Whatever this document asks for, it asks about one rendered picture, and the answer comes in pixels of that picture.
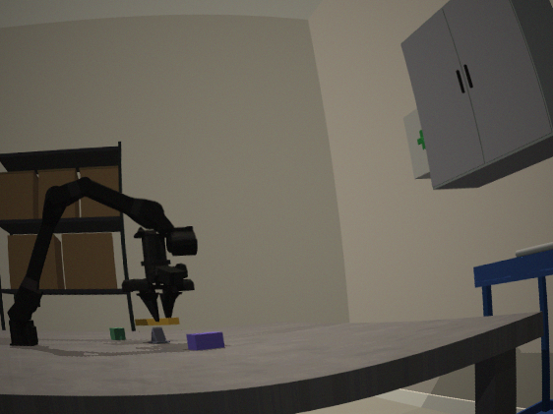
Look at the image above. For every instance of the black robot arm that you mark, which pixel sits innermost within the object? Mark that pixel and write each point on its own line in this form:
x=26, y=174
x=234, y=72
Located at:
x=179, y=242

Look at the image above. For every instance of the small green block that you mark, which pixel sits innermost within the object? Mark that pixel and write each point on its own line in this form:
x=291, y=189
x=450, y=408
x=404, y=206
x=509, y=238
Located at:
x=117, y=333

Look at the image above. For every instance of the yellow bar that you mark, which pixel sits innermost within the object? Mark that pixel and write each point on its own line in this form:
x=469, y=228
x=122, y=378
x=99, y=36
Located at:
x=166, y=321

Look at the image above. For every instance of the purple rectangular block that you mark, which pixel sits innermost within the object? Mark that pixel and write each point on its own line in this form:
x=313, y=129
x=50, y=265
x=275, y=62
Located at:
x=205, y=340

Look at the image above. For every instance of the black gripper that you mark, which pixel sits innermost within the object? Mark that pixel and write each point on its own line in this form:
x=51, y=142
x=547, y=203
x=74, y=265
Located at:
x=147, y=289

